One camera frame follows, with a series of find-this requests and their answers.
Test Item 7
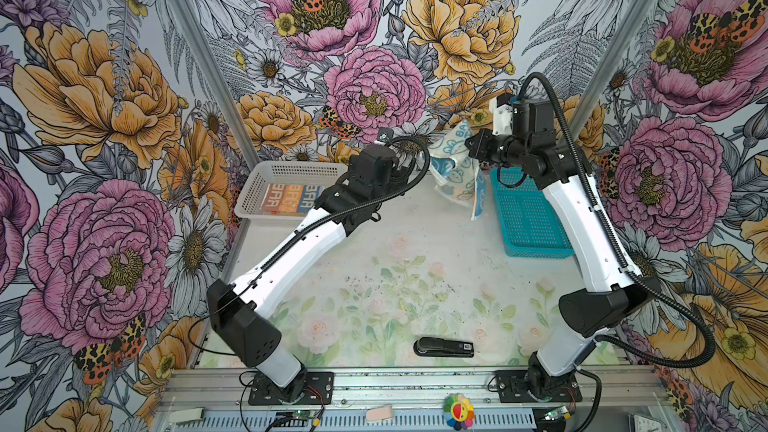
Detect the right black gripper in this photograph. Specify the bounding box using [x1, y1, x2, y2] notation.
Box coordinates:
[466, 126, 532, 167]

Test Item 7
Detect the blue patterned towel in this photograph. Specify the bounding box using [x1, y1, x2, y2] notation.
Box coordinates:
[429, 120, 487, 221]

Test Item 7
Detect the teal plastic basket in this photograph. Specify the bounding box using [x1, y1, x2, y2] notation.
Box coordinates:
[490, 168, 574, 259]

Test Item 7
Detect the white plastic basket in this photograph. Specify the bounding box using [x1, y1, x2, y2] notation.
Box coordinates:
[235, 161, 347, 222]

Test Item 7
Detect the multicolour striped letter towel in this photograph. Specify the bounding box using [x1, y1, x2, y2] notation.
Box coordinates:
[261, 184, 325, 216]

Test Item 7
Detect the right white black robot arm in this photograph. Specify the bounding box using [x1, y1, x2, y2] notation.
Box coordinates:
[466, 93, 650, 400]

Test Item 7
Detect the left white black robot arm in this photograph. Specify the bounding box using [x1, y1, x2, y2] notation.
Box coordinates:
[207, 145, 412, 396]

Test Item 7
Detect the black stapler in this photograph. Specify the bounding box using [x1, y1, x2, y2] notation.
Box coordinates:
[413, 337, 475, 358]

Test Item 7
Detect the pink eraser block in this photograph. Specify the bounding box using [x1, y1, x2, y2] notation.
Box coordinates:
[365, 405, 394, 423]

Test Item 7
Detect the colourful flower toy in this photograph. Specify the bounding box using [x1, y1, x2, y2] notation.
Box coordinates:
[443, 393, 475, 431]

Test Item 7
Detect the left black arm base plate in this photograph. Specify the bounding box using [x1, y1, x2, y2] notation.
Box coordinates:
[248, 370, 335, 406]

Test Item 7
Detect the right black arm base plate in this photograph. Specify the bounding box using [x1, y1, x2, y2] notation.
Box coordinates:
[487, 369, 583, 403]

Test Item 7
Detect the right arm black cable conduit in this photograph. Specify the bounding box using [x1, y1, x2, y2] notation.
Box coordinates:
[517, 71, 717, 432]

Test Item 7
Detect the aluminium front rail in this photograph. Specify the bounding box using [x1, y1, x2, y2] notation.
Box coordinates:
[158, 365, 670, 412]

